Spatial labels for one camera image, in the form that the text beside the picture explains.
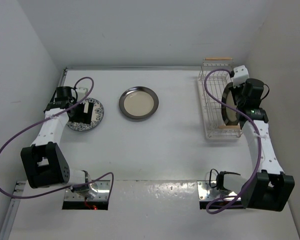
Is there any black checkered rim plate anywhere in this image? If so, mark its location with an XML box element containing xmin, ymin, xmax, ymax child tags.
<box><xmin>221</xmin><ymin>82</ymin><xmax>239</xmax><ymax>126</ymax></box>

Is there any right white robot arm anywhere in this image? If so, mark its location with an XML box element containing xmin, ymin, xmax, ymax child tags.
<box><xmin>214</xmin><ymin>78</ymin><xmax>295</xmax><ymax>214</ymax></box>

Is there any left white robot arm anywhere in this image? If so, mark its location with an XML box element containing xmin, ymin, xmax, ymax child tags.
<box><xmin>20</xmin><ymin>86</ymin><xmax>95</xmax><ymax>199</ymax></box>

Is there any blue floral plate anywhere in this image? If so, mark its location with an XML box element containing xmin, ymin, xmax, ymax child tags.
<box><xmin>66</xmin><ymin>97</ymin><xmax>104</xmax><ymax>132</ymax></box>

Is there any dark rimmed cream plate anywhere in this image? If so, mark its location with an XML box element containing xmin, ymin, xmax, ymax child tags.
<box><xmin>118</xmin><ymin>86</ymin><xmax>160</xmax><ymax>121</ymax></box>

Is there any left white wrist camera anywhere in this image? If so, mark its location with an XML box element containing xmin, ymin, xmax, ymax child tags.
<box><xmin>75</xmin><ymin>87</ymin><xmax>89</xmax><ymax>99</ymax></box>

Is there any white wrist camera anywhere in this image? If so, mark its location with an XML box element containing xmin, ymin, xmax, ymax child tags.
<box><xmin>232</xmin><ymin>65</ymin><xmax>250</xmax><ymax>87</ymax></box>
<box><xmin>75</xmin><ymin>87</ymin><xmax>89</xmax><ymax>99</ymax></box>

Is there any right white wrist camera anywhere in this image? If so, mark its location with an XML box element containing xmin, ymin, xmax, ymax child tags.
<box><xmin>232</xmin><ymin>65</ymin><xmax>250</xmax><ymax>87</ymax></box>

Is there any white wire dish rack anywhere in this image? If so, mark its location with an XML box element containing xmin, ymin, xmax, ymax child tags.
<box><xmin>196</xmin><ymin>56</ymin><xmax>242</xmax><ymax>138</ymax></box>

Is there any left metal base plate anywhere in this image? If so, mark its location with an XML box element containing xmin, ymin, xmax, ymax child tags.
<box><xmin>63</xmin><ymin>180</ymin><xmax>111</xmax><ymax>202</ymax></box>

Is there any metal base plate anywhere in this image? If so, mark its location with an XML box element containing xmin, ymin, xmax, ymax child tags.
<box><xmin>197</xmin><ymin>180</ymin><xmax>237</xmax><ymax>202</ymax></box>
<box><xmin>63</xmin><ymin>180</ymin><xmax>111</xmax><ymax>202</ymax></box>

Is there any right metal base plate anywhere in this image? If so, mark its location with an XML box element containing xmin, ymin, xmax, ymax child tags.
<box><xmin>197</xmin><ymin>180</ymin><xmax>237</xmax><ymax>202</ymax></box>

